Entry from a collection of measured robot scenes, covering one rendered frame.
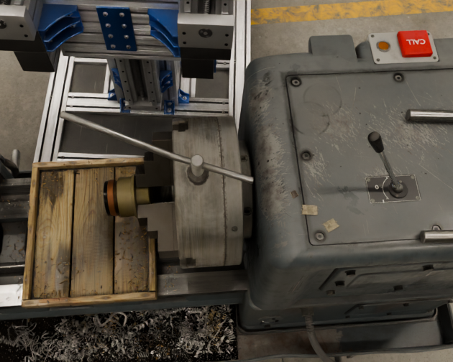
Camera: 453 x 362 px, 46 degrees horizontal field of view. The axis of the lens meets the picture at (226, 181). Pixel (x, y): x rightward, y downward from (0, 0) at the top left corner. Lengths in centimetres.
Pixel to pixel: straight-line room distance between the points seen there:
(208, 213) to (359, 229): 27
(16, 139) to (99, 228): 128
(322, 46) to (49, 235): 76
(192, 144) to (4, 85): 181
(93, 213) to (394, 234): 73
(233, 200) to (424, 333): 91
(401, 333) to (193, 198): 92
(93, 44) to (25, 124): 102
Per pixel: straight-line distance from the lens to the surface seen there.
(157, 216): 108
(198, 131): 103
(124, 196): 109
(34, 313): 150
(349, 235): 94
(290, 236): 92
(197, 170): 91
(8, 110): 264
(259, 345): 159
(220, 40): 136
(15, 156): 167
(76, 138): 223
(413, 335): 170
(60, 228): 135
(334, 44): 113
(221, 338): 156
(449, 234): 98
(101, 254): 130
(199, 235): 99
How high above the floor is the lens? 212
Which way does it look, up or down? 66 degrees down
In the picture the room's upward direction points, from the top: 6 degrees clockwise
